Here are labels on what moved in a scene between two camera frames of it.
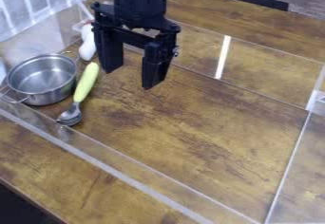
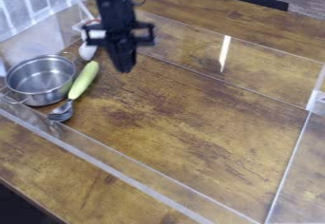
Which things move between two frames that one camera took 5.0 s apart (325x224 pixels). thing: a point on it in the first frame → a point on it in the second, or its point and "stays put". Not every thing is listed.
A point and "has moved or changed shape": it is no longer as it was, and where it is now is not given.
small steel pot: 41,78 stays put
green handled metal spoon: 72,117 has moved or changed shape
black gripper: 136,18 → 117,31
